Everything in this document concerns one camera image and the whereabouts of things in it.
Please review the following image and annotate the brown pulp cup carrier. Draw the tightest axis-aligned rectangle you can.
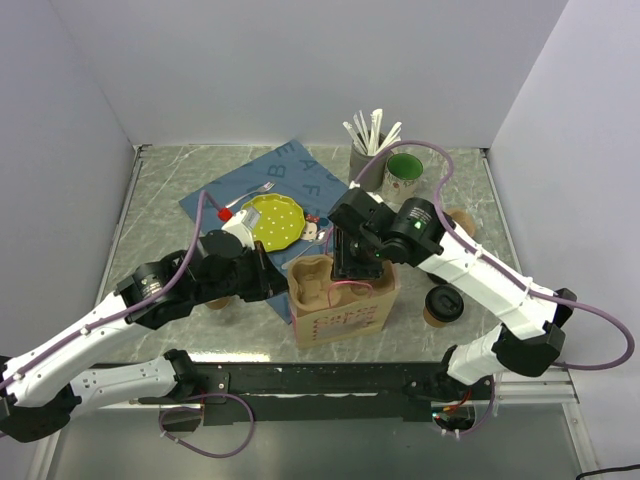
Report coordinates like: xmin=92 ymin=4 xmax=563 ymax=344
xmin=287 ymin=255 xmax=396 ymax=312

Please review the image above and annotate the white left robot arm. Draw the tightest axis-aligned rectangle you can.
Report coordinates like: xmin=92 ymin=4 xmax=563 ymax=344
xmin=1 ymin=230 xmax=288 ymax=443

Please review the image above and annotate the grey straw holder cup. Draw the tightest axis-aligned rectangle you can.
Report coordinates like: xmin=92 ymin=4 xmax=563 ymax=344
xmin=348 ymin=145 xmax=394 ymax=192

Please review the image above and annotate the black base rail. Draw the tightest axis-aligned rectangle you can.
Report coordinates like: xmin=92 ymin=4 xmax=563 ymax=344
xmin=137 ymin=347 xmax=496 ymax=426

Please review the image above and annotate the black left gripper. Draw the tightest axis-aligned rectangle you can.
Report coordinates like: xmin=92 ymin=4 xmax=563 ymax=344
xmin=195 ymin=239 xmax=294 ymax=304

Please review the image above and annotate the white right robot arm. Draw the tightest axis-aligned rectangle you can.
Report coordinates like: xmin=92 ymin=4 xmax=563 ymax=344
xmin=328 ymin=187 xmax=576 ymax=401

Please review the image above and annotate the yellow dotted plate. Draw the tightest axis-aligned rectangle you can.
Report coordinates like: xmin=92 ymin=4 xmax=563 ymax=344
xmin=241 ymin=193 xmax=306 ymax=253

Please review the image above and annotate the blue letter print cloth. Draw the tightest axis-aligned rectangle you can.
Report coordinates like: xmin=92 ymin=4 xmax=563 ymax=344
xmin=178 ymin=139 xmax=396 ymax=325

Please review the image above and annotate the white wrapped straws bundle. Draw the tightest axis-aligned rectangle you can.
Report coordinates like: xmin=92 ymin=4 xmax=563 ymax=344
xmin=342 ymin=108 xmax=402 ymax=157

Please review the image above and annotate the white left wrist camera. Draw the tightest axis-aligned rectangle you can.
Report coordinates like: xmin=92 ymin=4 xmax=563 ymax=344
xmin=222 ymin=207 xmax=261 ymax=250

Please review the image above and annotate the silver cartoon handle spoon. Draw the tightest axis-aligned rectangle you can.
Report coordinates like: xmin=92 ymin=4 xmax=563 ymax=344
xmin=281 ymin=228 xmax=329 ymax=270

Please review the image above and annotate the black plastic cup lid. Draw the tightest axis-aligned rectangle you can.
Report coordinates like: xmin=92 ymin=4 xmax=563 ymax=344
xmin=424 ymin=285 xmax=464 ymax=317

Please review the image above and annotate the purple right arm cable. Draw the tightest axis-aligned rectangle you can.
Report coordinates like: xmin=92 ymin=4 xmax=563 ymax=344
xmin=349 ymin=139 xmax=636 ymax=374

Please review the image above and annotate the silver fork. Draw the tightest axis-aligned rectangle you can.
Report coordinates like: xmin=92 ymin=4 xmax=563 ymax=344
xmin=225 ymin=182 xmax=275 ymax=209

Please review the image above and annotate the stack of paper cups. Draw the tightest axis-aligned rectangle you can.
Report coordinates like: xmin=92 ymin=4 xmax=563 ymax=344
xmin=205 ymin=297 xmax=231 ymax=310

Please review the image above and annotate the kraft paper cakes bag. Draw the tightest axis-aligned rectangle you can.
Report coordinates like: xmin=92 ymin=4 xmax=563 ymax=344
xmin=288 ymin=262 xmax=400 ymax=349

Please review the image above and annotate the green inside ceramic mug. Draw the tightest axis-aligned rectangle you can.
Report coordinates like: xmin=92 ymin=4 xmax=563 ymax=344
xmin=381 ymin=153 xmax=424 ymax=204

